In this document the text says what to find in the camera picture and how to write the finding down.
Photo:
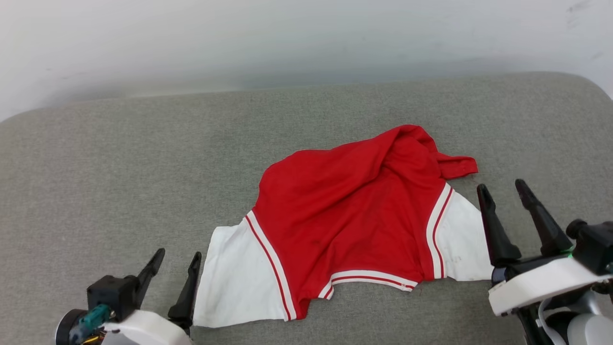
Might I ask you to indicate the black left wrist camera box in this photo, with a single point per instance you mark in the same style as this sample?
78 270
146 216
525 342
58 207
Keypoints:
112 294

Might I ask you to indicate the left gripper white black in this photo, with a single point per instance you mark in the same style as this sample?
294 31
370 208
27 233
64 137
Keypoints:
143 330

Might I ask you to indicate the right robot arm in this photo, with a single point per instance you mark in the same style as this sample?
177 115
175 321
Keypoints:
586 330

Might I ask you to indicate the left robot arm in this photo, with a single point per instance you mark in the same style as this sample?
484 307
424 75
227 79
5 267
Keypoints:
67 330

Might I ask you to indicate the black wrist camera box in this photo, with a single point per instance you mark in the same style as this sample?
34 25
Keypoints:
594 247
112 294

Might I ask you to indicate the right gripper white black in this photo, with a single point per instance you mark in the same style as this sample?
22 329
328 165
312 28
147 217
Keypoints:
541 282

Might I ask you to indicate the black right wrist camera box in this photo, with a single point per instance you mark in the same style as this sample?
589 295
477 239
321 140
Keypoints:
594 247

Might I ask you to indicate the red and white jersey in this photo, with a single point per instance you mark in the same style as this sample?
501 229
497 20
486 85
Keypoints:
345 215

